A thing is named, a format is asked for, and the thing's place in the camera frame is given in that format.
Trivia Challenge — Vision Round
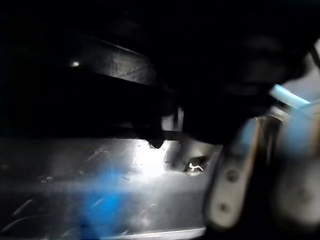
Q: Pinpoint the black plastic housing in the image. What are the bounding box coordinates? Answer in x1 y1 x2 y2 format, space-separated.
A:
0 32 222 240

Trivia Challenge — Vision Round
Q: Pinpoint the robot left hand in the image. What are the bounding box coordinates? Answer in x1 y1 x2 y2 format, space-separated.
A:
104 0 320 240

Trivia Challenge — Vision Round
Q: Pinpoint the blue plastic box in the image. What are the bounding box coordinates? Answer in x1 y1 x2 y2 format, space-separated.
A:
271 83 312 110

